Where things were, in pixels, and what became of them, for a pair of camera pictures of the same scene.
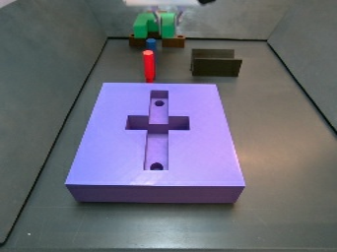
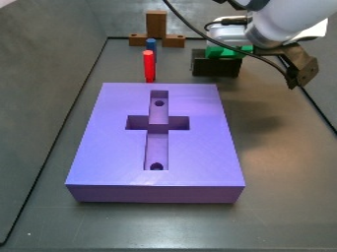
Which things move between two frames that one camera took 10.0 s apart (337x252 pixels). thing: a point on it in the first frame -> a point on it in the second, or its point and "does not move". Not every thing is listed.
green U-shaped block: x=146 y=25 -> x=222 y=52
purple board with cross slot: x=157 y=147 does not move
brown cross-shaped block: x=176 y=42 does not move
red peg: x=149 y=65 does not move
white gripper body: x=159 y=3 -> x=229 y=31
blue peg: x=151 y=43 does not move
